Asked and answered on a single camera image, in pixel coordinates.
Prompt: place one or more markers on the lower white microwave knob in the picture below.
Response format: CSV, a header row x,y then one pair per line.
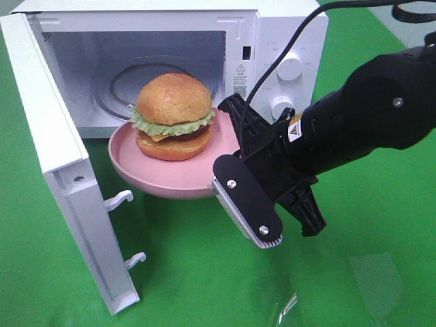
x,y
279,104

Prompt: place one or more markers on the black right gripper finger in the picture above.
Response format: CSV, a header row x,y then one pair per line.
x,y
302,205
254,134

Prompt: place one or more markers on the white microwave door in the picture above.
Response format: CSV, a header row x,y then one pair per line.
x,y
65,164

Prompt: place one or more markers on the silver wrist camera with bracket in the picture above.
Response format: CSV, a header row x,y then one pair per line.
x,y
246,202

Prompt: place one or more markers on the burger with lettuce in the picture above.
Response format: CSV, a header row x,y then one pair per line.
x,y
173,117

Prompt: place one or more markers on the pink round plate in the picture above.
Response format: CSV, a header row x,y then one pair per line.
x,y
189,179

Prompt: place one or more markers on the white microwave oven body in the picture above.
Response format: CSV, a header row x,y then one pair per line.
x,y
79,38

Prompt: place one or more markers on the clear adhesive tape strip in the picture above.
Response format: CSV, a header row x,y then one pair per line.
x,y
273,302

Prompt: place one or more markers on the white microwave knob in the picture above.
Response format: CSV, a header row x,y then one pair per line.
x,y
279,104
290,67

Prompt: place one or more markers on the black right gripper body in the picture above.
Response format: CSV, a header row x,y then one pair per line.
x,y
304,147

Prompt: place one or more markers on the upper white microwave knob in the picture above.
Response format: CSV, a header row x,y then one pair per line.
x,y
290,67

